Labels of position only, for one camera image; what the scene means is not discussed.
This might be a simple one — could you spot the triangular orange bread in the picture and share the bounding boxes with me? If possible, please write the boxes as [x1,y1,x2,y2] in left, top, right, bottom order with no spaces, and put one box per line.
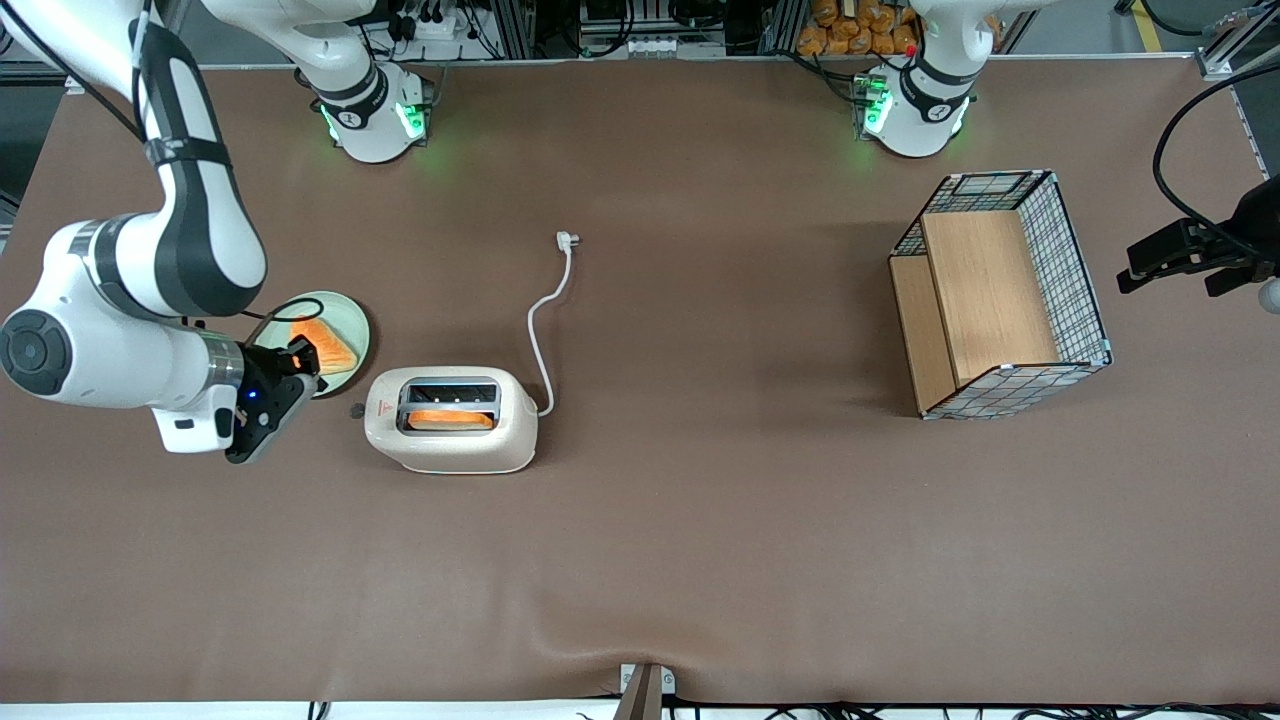
[290,317,358,373]

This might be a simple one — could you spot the white two-slot toaster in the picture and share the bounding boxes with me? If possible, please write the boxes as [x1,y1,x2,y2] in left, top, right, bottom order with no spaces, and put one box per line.
[350,365,541,476]

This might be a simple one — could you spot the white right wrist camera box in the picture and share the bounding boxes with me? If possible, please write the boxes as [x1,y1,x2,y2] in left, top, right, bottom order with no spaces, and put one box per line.
[150,405,238,456]

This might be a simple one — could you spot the pile of orange breads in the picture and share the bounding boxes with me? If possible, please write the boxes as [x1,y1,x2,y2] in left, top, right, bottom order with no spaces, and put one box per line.
[797,0,921,58]

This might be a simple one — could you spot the wooden stepped shelf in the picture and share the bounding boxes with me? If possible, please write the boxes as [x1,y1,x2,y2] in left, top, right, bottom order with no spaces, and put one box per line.
[890,210,1061,413]

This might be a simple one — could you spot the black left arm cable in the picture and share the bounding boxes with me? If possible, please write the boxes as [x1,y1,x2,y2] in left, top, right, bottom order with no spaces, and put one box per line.
[1152,65,1280,246]

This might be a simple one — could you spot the orange toast slice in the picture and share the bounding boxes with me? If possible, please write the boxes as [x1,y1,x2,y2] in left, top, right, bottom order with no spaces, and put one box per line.
[408,408,495,431]

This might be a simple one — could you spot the white power strip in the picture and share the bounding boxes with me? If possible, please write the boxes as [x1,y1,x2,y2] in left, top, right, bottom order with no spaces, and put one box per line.
[395,0,471,46]

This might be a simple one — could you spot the wire mesh basket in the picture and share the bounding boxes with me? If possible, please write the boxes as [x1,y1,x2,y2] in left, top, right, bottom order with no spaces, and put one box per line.
[888,170,1113,421]

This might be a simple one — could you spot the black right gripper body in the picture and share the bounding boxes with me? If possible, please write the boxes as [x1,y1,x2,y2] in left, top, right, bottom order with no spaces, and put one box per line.
[225,368,303,466]

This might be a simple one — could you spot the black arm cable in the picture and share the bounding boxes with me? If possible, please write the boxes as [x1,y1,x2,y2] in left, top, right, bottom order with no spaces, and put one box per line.
[1152,65,1280,246]
[0,0,326,331]

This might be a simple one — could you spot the metal table edge bracket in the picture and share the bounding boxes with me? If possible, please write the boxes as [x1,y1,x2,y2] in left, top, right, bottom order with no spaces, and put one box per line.
[618,663,677,720]

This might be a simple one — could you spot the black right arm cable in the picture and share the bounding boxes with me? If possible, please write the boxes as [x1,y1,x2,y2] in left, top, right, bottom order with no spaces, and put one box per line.
[0,0,326,331]

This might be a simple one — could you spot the aluminium frame profile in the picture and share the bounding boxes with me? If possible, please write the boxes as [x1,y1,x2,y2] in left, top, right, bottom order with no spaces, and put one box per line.
[1195,5,1280,81]

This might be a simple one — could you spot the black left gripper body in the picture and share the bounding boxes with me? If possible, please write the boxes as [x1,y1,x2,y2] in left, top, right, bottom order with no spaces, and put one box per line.
[1232,175,1280,263]

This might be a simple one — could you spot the white power cord with plug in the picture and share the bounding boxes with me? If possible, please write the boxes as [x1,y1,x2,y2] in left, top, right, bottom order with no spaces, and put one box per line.
[527,231,581,418]

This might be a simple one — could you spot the pale green round plate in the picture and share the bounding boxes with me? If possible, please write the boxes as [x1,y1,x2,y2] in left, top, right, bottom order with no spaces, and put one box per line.
[245,291,371,399]

